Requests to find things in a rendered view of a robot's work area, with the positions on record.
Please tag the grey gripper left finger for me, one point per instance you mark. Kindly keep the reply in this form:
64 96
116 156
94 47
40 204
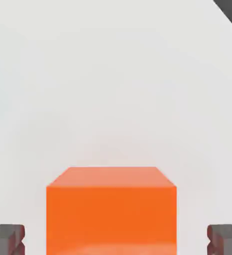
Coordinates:
4 240

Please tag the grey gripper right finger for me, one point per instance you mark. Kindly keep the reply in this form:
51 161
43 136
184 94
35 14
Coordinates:
227 240

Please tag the small orange cube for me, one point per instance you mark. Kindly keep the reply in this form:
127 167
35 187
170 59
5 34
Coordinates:
111 215

